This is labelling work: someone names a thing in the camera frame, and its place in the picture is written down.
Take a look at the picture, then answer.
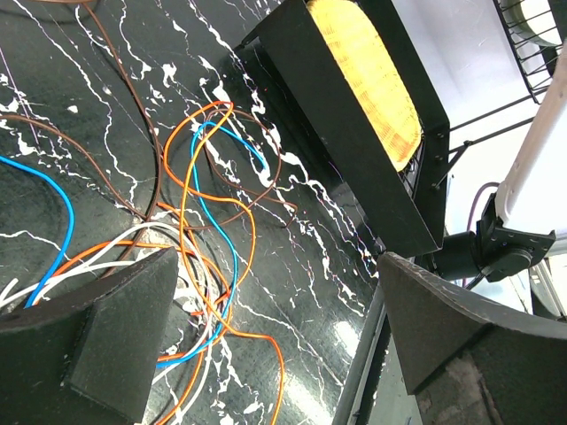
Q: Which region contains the white wire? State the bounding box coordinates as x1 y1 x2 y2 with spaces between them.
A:
0 220 218 425

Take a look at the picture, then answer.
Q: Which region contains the brown wire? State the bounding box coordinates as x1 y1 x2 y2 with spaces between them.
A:
0 0 298 278

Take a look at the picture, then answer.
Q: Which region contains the woven bamboo basket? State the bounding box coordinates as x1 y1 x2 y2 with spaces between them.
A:
307 0 422 172

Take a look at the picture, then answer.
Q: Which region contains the blue wire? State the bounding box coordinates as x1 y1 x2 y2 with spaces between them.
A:
0 121 269 368

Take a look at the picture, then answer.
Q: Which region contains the orange wire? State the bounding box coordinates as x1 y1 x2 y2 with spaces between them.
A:
33 100 258 425

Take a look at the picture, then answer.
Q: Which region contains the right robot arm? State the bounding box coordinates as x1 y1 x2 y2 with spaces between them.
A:
423 54 566 290

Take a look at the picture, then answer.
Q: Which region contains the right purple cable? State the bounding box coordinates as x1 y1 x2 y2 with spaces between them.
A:
460 182 501 289

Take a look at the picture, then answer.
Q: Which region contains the white bowl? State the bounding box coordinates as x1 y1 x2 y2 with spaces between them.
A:
500 0 563 47

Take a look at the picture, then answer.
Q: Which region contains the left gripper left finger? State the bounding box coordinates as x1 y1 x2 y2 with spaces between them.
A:
1 248 178 424

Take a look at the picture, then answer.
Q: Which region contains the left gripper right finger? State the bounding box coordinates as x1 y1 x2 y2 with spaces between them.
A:
378 252 566 424

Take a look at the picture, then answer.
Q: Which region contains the purple thin wire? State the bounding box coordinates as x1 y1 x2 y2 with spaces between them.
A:
0 43 41 147

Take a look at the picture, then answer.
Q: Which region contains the black wire dish rack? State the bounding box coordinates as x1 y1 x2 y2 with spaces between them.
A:
431 0 567 191

